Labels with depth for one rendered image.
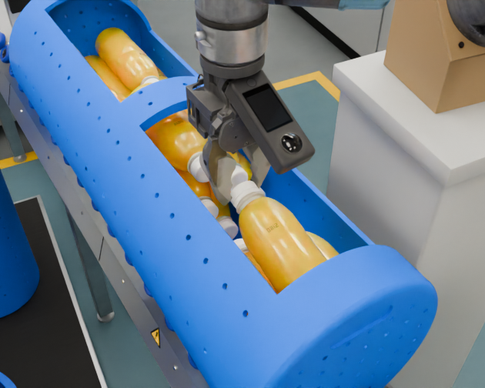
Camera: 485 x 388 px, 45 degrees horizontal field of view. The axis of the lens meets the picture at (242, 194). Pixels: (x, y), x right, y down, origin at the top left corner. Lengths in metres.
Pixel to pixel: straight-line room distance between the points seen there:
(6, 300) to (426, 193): 1.38
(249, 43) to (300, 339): 0.30
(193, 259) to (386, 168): 0.48
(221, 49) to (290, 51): 2.79
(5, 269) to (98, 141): 1.06
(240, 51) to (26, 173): 2.18
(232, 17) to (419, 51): 0.49
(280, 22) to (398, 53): 2.64
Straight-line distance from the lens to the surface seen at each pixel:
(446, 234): 1.07
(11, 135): 2.71
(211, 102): 0.68
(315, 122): 2.87
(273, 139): 0.62
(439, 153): 0.94
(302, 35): 3.56
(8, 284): 1.94
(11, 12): 1.70
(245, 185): 0.74
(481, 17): 0.95
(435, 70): 0.99
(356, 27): 3.21
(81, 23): 1.27
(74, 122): 0.96
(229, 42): 0.61
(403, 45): 1.06
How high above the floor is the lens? 1.72
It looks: 44 degrees down
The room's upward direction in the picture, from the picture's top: straight up
